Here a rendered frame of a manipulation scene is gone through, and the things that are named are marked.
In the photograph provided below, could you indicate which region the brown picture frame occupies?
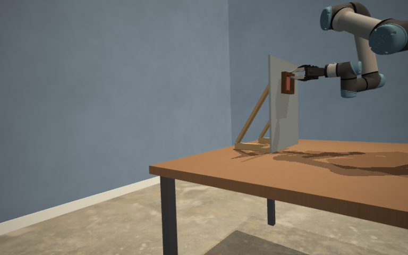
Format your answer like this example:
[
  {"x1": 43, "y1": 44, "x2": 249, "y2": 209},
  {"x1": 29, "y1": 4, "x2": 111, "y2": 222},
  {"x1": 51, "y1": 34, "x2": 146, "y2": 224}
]
[{"x1": 281, "y1": 71, "x2": 295, "y2": 94}]

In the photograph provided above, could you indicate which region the wooden triangular stand brace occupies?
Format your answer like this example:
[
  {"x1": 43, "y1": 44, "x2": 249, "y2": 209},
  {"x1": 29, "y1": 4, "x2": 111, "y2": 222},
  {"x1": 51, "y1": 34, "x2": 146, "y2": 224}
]
[{"x1": 235, "y1": 85, "x2": 270, "y2": 153}]

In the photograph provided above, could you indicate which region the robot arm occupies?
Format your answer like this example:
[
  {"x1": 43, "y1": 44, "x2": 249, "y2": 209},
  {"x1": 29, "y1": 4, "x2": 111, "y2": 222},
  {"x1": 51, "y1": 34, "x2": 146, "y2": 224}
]
[{"x1": 320, "y1": 2, "x2": 408, "y2": 98}]

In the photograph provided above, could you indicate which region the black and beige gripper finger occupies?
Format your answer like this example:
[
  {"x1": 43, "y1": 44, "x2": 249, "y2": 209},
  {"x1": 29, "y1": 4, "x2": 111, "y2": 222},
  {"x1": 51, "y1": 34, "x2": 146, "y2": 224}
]
[
  {"x1": 288, "y1": 75, "x2": 310, "y2": 81},
  {"x1": 290, "y1": 65, "x2": 311, "y2": 73}
]

